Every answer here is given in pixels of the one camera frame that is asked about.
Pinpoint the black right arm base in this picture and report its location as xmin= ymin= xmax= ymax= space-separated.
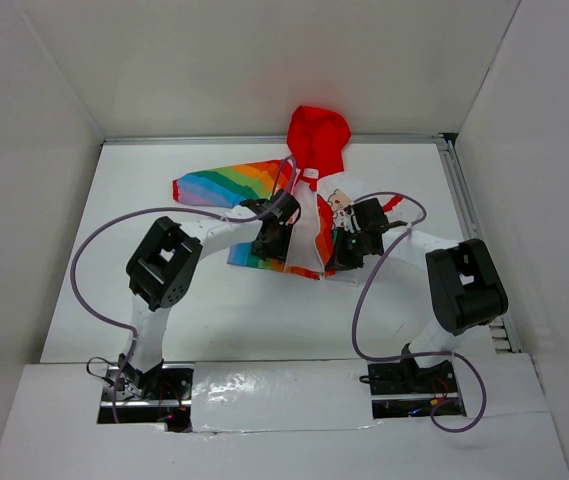
xmin=359 ymin=357 xmax=465 ymax=419

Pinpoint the silver taped front panel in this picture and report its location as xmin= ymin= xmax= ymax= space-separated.
xmin=191 ymin=360 xmax=375 ymax=433

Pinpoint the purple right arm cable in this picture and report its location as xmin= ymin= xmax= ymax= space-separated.
xmin=351 ymin=191 xmax=489 ymax=433

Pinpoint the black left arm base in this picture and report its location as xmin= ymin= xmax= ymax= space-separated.
xmin=85 ymin=357 xmax=194 ymax=433

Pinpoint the rainbow white red kids jacket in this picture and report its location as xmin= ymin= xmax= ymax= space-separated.
xmin=170 ymin=104 xmax=408 ymax=282

